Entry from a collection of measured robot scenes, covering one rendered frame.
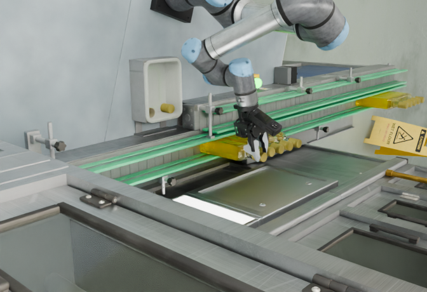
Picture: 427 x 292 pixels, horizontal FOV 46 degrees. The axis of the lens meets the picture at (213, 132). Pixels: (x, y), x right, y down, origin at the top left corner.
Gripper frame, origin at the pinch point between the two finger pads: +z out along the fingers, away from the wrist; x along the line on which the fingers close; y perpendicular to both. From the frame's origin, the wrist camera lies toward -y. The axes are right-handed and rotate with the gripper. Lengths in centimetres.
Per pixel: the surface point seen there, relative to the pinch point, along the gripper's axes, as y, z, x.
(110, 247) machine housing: -53, -46, 93
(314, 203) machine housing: -20.3, 13.3, 1.6
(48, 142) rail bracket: 19, -34, 63
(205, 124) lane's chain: 28.0, -7.5, -2.8
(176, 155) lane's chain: 28.2, -2.9, 14.6
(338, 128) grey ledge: 29, 40, -98
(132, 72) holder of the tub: 39, -35, 16
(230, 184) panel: 12.8, 11.4, 5.6
